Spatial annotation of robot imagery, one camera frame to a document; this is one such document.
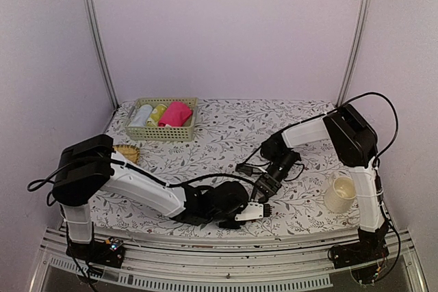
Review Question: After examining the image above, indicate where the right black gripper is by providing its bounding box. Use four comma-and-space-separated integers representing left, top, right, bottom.
251, 150, 299, 202

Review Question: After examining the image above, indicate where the pink towel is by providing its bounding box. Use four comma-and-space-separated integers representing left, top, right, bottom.
158, 101, 193, 127

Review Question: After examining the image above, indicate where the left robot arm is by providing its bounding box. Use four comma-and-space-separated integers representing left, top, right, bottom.
52, 134, 249, 261

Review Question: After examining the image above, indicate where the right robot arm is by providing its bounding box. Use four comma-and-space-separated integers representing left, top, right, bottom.
255, 105, 389, 262

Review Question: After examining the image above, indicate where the cream ribbed mug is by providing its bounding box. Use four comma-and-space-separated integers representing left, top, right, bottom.
324, 172, 356, 214

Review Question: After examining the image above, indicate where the woven bamboo tray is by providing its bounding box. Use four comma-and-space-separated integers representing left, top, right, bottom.
113, 144, 140, 164

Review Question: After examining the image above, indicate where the green plastic basket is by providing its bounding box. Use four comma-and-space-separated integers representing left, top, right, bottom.
125, 98, 198, 142

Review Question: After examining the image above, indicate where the green patterned rolled towel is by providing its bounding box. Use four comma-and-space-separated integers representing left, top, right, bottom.
146, 104, 167, 127

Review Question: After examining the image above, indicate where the light blue rolled towel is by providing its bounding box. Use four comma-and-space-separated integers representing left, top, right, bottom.
128, 104, 153, 127

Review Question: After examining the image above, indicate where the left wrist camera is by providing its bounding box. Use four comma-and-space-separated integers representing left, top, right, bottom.
235, 202, 272, 222

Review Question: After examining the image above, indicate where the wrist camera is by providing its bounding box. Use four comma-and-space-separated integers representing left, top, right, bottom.
235, 163, 266, 176
235, 202, 272, 222

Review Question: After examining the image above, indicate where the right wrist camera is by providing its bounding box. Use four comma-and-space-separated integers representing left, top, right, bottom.
235, 163, 266, 176

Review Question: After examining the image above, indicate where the aluminium front rail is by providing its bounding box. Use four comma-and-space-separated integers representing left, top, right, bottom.
29, 228, 429, 291

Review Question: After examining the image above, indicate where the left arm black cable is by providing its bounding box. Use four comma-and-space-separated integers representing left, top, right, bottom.
27, 165, 257, 204

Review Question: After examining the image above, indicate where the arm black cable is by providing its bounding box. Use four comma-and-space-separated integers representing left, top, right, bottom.
342, 92, 400, 170
27, 165, 257, 204

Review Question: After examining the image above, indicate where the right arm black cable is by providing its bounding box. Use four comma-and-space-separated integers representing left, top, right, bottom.
342, 92, 400, 170

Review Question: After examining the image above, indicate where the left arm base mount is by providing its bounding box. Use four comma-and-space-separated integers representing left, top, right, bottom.
66, 239, 126, 269

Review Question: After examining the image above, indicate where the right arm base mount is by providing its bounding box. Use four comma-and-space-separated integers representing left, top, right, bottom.
327, 241, 389, 269

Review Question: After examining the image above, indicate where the right aluminium frame post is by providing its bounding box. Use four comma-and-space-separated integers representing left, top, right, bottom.
335, 0, 376, 108

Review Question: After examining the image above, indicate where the aluminium frame post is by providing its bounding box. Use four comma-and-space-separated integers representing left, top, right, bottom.
83, 0, 120, 111
335, 0, 376, 108

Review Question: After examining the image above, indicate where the left aluminium frame post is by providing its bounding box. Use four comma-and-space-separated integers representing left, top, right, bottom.
83, 0, 120, 111

